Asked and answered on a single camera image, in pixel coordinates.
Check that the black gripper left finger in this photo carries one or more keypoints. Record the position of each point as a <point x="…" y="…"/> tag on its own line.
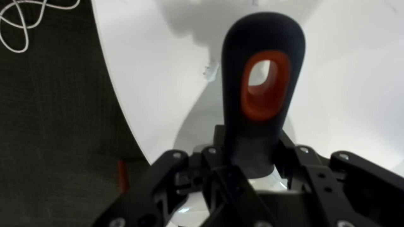
<point x="178" y="184"/>

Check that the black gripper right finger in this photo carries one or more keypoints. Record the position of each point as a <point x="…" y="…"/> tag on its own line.
<point x="349" y="189"/>

